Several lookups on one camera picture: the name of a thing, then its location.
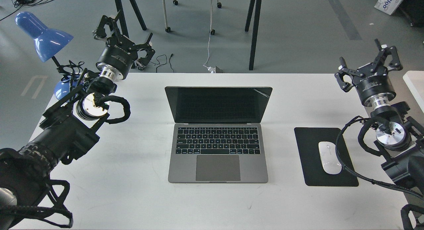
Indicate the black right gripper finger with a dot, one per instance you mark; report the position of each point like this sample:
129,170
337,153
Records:
347,78
378,65

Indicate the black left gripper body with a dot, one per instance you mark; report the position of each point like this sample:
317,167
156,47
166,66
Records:
119,54

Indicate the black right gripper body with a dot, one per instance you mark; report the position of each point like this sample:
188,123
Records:
374,81

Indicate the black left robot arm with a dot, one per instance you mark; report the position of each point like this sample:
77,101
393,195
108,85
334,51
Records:
69,131

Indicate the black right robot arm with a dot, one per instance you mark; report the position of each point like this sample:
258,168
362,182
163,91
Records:
388,132

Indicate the white side table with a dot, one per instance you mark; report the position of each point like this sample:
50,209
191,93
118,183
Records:
415,82

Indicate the blue desk lamp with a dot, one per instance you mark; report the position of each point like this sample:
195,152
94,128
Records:
48,42

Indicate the cardboard box with print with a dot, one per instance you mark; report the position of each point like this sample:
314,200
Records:
388,6

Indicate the black mouse pad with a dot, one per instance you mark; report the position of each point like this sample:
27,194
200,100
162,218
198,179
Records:
308,140

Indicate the white power adapter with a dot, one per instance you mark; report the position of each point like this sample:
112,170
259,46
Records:
214,69

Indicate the white computer mouse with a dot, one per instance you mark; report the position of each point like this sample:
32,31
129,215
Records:
329,160

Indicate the grey open laptop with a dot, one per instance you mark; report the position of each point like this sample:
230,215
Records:
217,134

